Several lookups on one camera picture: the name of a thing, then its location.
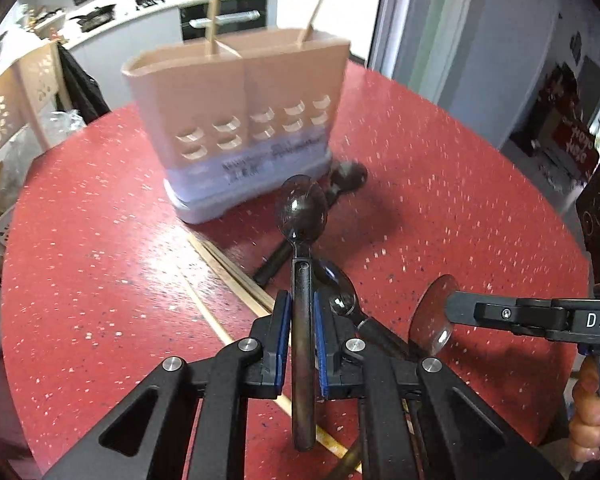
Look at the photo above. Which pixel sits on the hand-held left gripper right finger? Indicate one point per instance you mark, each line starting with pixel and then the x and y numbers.
pixel 322 340

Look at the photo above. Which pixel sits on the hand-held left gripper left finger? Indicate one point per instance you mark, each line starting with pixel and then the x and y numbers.
pixel 280 332

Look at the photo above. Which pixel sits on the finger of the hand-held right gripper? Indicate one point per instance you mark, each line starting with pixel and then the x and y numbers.
pixel 500 312

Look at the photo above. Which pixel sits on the dark metal spoon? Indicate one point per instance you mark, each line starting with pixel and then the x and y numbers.
pixel 300 210
pixel 350 176
pixel 430 320
pixel 342 292

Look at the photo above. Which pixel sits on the pink plastic utensil holder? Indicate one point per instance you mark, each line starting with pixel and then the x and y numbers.
pixel 230 100

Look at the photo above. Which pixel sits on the person's right hand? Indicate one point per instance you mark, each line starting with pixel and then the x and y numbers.
pixel 587 425

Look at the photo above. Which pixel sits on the red printed poster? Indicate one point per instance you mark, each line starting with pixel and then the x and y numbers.
pixel 565 125

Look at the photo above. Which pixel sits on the clear plastic bag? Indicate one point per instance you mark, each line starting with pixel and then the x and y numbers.
pixel 62 125

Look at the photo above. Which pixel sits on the black hanging cloth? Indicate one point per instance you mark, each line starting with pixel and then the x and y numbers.
pixel 80 85

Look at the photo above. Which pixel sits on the built-in black oven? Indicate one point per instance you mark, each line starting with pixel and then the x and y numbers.
pixel 225 17

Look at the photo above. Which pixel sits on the pink plastic storage rack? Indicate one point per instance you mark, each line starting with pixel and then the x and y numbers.
pixel 10 110

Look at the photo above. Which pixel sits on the black frying pan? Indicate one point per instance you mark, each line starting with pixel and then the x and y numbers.
pixel 92 16

